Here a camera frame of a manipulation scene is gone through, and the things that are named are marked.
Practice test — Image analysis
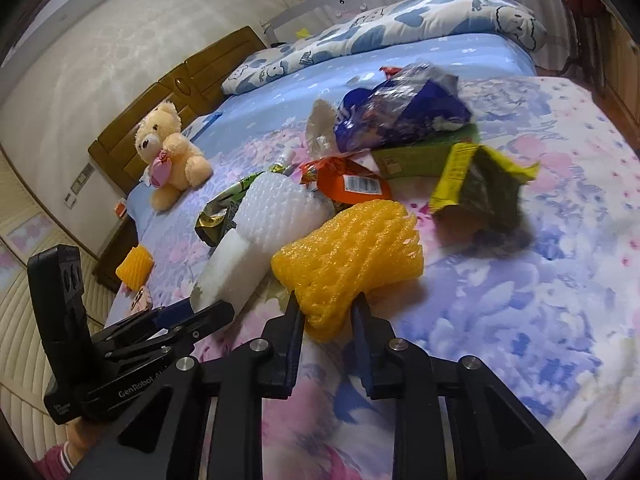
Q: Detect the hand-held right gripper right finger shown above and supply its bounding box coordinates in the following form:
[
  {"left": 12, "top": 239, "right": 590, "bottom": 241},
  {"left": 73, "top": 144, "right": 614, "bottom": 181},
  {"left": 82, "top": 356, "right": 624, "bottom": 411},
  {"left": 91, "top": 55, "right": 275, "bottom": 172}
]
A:
[{"left": 350, "top": 292, "right": 586, "bottom": 480}]

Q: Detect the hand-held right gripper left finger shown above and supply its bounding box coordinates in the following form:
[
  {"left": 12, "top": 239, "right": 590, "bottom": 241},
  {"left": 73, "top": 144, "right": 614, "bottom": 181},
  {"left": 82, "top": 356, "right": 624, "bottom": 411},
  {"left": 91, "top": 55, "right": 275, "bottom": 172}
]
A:
[{"left": 70, "top": 292, "right": 306, "bottom": 480}]

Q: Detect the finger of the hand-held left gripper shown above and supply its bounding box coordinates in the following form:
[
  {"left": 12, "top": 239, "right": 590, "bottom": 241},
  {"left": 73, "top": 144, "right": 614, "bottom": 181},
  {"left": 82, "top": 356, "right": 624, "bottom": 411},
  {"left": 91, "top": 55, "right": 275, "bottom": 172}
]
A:
[
  {"left": 92, "top": 298, "right": 196, "bottom": 351},
  {"left": 106, "top": 300, "right": 236, "bottom": 361}
]

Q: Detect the white foam block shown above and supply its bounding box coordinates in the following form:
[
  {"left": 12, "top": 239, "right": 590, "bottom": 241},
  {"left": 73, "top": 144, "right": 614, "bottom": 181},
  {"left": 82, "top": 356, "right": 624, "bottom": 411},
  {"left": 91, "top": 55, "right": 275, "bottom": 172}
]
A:
[{"left": 192, "top": 227, "right": 271, "bottom": 318}]

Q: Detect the large yellow foam fruit net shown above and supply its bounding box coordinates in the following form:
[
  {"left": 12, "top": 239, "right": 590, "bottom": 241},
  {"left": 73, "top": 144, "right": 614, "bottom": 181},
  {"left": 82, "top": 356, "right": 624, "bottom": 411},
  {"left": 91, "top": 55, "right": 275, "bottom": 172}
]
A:
[{"left": 270, "top": 199, "right": 425, "bottom": 345}]

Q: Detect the green and gold snack wrapper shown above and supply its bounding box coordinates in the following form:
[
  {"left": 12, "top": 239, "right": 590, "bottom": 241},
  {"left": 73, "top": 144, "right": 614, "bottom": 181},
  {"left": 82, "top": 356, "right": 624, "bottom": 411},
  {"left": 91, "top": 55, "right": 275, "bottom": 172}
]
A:
[{"left": 194, "top": 172, "right": 266, "bottom": 247}]

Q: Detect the orange snack wrapper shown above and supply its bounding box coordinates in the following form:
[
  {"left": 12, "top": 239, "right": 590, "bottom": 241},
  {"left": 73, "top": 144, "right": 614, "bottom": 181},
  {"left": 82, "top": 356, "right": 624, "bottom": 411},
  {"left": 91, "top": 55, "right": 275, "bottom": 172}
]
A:
[{"left": 299, "top": 156, "right": 393, "bottom": 211}]

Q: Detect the blue snack bag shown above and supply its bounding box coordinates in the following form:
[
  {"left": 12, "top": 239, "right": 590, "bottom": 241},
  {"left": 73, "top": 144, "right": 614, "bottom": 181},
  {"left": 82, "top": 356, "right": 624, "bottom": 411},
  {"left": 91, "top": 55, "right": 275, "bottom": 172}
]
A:
[{"left": 334, "top": 62, "right": 473, "bottom": 153}]

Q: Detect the person's left forearm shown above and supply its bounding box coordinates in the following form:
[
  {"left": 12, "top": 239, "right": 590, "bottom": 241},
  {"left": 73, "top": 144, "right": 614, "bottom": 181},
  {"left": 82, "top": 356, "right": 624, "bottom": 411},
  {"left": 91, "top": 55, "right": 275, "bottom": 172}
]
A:
[{"left": 32, "top": 417, "right": 101, "bottom": 480}]

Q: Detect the small yellow foam fruit net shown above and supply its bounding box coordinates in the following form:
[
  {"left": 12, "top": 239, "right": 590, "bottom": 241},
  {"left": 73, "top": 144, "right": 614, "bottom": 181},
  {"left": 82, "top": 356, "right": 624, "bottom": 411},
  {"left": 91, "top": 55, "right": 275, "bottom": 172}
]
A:
[{"left": 115, "top": 244, "right": 152, "bottom": 291}]

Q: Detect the dark wooden nightstand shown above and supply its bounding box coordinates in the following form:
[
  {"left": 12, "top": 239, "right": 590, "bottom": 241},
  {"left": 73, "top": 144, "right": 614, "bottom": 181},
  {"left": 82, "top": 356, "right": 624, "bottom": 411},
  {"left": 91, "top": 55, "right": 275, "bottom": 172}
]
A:
[{"left": 92, "top": 200, "right": 138, "bottom": 293}]

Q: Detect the white foam fruit net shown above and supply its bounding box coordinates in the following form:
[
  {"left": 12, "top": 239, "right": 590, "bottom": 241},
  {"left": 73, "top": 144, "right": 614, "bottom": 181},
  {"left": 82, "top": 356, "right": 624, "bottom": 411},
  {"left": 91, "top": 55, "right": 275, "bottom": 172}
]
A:
[{"left": 235, "top": 170, "right": 335, "bottom": 243}]

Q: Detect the pink and blue floral blanket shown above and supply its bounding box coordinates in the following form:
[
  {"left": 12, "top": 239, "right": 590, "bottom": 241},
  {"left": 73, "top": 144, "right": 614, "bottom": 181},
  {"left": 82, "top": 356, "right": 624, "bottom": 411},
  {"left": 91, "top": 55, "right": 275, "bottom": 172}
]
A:
[{"left": 107, "top": 76, "right": 640, "bottom": 480}]

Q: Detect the cream teddy bear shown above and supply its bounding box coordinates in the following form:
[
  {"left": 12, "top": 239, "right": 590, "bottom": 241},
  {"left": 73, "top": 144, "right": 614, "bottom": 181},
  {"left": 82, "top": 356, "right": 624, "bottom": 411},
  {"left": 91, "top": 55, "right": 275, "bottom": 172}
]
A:
[{"left": 134, "top": 101, "right": 215, "bottom": 211}]

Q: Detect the white pouch with cap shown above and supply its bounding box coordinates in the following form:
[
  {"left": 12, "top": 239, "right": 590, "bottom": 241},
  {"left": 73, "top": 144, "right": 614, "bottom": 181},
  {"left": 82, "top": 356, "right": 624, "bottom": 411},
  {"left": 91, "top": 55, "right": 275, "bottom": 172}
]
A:
[{"left": 267, "top": 149, "right": 298, "bottom": 177}]

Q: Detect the yellow-green snack bag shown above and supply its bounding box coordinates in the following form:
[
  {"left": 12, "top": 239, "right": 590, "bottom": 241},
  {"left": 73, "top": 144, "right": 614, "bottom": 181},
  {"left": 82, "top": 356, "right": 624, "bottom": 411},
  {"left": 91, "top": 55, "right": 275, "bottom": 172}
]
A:
[{"left": 429, "top": 142, "right": 541, "bottom": 248}]

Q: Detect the green cardboard box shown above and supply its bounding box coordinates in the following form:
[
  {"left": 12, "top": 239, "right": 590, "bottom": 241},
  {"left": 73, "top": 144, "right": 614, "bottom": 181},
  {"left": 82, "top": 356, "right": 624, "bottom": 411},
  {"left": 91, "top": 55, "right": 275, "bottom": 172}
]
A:
[{"left": 372, "top": 125, "right": 482, "bottom": 178}]

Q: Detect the wooden headboard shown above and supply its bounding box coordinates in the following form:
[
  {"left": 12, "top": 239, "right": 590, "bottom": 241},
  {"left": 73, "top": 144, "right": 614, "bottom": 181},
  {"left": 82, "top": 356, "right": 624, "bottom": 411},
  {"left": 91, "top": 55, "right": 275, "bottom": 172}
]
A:
[{"left": 87, "top": 26, "right": 268, "bottom": 196}]

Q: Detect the blue bed sheet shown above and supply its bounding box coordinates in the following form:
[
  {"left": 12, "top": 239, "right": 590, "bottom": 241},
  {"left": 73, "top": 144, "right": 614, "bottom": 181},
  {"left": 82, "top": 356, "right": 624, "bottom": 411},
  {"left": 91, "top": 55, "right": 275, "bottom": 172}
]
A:
[{"left": 125, "top": 34, "right": 537, "bottom": 241}]

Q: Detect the blue and white cartoon quilt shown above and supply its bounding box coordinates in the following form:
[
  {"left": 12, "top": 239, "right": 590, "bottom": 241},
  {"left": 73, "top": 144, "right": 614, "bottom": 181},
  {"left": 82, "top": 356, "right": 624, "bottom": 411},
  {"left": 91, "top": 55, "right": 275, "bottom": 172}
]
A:
[{"left": 221, "top": 0, "right": 548, "bottom": 97}]

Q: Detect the wooden wardrobe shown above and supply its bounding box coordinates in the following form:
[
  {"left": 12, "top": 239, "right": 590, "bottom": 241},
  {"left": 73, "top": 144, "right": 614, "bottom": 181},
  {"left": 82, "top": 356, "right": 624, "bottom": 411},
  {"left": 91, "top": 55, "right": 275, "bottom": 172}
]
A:
[{"left": 565, "top": 0, "right": 640, "bottom": 126}]

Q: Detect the white bed rail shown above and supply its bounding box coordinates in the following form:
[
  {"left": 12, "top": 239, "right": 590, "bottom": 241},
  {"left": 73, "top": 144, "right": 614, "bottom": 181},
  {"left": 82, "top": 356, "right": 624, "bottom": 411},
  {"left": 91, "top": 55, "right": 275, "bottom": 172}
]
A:
[{"left": 267, "top": 0, "right": 461, "bottom": 46}]

